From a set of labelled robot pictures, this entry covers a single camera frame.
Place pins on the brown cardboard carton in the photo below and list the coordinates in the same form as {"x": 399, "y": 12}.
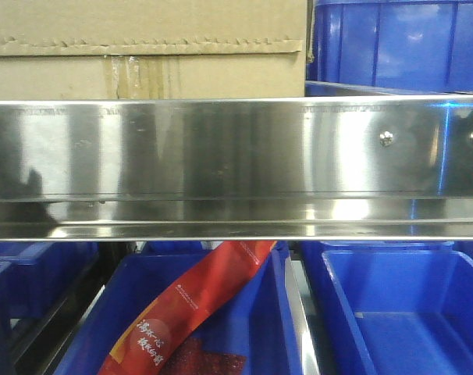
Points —
{"x": 152, "y": 49}

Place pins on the blue bin behind lower right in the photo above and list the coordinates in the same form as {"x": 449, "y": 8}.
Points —
{"x": 308, "y": 249}

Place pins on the blue bin with snack bag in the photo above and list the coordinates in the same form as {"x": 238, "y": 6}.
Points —
{"x": 251, "y": 334}

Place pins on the red snack bag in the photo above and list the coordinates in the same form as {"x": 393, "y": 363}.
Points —
{"x": 151, "y": 339}

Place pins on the blue bin upper right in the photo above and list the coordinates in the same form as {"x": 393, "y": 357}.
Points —
{"x": 410, "y": 45}

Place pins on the empty blue bin lower right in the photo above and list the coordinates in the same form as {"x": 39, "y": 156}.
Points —
{"x": 400, "y": 312}

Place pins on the blue bin lower left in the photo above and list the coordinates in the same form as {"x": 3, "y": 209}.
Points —
{"x": 41, "y": 271}

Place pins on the stainless steel shelf rail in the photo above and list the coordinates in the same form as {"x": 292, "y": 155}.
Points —
{"x": 354, "y": 167}

